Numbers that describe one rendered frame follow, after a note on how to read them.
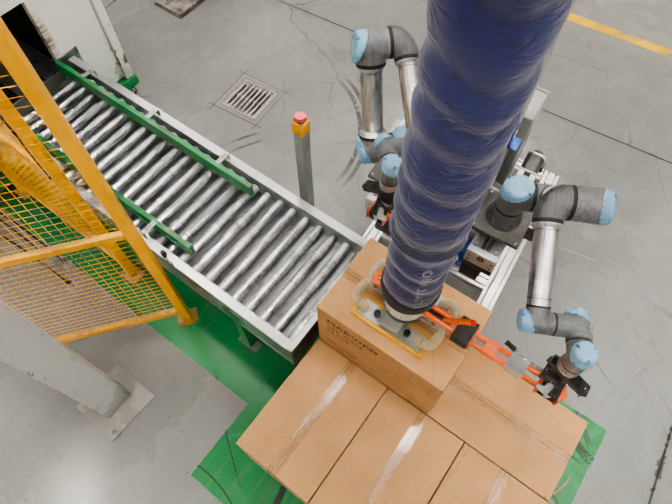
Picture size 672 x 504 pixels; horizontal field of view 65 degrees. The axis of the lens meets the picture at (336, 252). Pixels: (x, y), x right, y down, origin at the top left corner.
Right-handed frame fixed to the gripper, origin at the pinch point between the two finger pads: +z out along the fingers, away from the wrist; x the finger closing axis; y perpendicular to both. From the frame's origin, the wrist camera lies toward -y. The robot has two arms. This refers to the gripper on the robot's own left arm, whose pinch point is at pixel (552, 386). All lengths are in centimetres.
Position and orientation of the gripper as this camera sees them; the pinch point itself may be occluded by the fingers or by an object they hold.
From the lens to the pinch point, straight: 208.3
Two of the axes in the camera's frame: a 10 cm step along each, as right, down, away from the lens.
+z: 0.1, 4.8, 8.8
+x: -5.9, 7.1, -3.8
